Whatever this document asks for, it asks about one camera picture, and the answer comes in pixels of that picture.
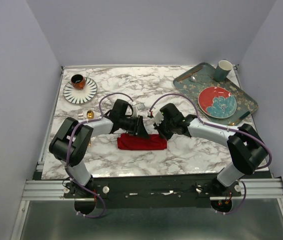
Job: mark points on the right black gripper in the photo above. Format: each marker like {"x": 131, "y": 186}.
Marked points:
{"x": 166, "y": 136}

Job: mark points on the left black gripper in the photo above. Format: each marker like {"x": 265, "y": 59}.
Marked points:
{"x": 139, "y": 128}

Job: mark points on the red cloth napkin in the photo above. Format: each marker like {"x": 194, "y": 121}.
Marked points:
{"x": 135, "y": 143}

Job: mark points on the gold spoon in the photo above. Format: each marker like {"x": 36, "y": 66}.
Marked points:
{"x": 90, "y": 115}

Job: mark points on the silver fork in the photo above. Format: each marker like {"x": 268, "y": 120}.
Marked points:
{"x": 80, "y": 114}

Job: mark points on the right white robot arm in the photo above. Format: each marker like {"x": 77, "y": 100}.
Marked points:
{"x": 246, "y": 148}

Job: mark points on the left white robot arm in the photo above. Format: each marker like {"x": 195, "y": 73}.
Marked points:
{"x": 70, "y": 143}

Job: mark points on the silver spoon on tray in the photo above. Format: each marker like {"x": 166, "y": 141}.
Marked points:
{"x": 191, "y": 79}

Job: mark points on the red blue patterned plate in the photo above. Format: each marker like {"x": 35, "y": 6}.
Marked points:
{"x": 217, "y": 102}

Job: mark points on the green floral tray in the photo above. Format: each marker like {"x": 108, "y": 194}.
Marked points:
{"x": 246, "y": 105}

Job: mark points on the striped white saucer plate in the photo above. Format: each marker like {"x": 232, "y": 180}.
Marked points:
{"x": 80, "y": 96}

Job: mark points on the dark green white cup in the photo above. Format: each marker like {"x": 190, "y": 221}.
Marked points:
{"x": 222, "y": 70}

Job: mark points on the brown black teacup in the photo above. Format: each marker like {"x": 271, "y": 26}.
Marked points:
{"x": 78, "y": 81}

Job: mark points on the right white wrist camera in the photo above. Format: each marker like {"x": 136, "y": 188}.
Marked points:
{"x": 157, "y": 117}

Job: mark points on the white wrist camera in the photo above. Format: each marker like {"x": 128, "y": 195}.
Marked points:
{"x": 157, "y": 117}
{"x": 136, "y": 108}

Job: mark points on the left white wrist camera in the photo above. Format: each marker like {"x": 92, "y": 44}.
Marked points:
{"x": 136, "y": 108}

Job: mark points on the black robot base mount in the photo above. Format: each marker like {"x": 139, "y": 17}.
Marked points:
{"x": 151, "y": 192}

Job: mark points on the aluminium rail frame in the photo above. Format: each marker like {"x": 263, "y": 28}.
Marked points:
{"x": 44, "y": 214}

